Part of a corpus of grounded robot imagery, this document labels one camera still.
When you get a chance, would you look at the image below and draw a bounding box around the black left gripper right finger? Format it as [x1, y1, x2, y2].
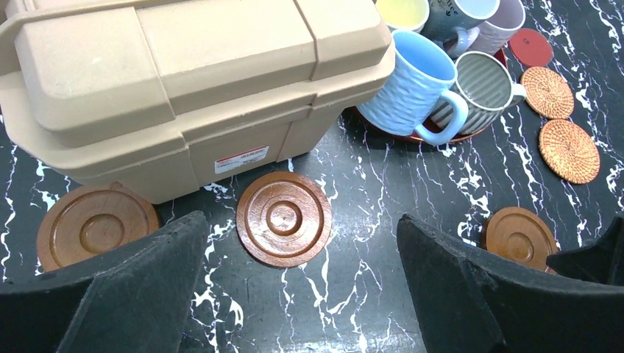
[397, 214, 623, 352]

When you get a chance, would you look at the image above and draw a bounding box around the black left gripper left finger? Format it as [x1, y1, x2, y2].
[1, 211, 208, 352]

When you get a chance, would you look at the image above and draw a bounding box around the dark wooden coaster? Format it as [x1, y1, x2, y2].
[481, 207, 559, 274]

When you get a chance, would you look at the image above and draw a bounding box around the lilac textured mug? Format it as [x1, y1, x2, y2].
[468, 0, 526, 55]

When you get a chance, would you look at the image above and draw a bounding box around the grey ribbed mug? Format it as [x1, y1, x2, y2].
[451, 51, 527, 135]

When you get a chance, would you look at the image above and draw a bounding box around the cream yellow mug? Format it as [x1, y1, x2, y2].
[375, 0, 430, 33]

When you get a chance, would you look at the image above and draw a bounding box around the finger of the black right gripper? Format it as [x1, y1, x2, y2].
[546, 214, 623, 285]

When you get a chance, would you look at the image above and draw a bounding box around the light blue textured mug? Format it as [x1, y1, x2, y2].
[356, 30, 469, 146]

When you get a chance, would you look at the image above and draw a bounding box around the woven rattan coaster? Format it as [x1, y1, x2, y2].
[539, 119, 600, 185]
[520, 66, 574, 119]

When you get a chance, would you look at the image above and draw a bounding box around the grey printed mug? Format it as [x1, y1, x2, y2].
[420, 0, 500, 59]

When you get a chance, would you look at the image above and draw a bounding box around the red round coaster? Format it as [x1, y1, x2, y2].
[508, 28, 553, 67]

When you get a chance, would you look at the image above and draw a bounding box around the red round tray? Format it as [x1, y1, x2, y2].
[350, 47, 509, 145]

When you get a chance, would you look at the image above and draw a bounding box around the brown wooden coaster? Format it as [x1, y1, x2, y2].
[236, 171, 332, 268]

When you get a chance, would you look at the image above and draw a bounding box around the tan plastic tool case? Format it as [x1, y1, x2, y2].
[1, 1, 394, 204]

